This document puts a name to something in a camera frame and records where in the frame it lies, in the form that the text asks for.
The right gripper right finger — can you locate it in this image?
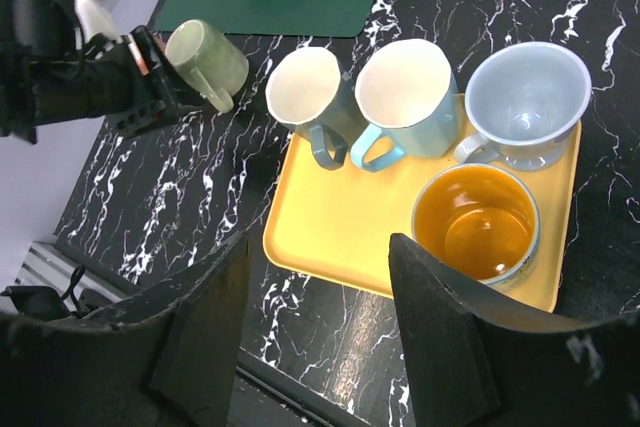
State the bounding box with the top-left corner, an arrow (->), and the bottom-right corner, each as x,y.
388,233 -> 639,426

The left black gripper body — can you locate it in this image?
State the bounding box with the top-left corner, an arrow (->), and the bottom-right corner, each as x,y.
107,25 -> 205,137

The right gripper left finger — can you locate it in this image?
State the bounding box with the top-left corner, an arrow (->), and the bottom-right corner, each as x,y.
1,233 -> 250,426

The light green mug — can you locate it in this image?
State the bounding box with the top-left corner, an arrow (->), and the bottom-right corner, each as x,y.
164,19 -> 249,113

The clear glass mug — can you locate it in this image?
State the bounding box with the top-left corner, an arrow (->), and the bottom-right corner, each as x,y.
265,47 -> 367,170

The beige mug blue inside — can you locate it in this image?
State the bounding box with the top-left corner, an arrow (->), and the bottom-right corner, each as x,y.
411,163 -> 541,287

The white footed mug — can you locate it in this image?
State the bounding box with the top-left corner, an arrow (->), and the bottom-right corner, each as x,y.
454,41 -> 592,172

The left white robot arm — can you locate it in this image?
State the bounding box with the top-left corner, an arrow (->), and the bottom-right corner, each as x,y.
1,0 -> 205,144

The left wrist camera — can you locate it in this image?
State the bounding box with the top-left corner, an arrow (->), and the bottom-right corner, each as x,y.
75,0 -> 120,42

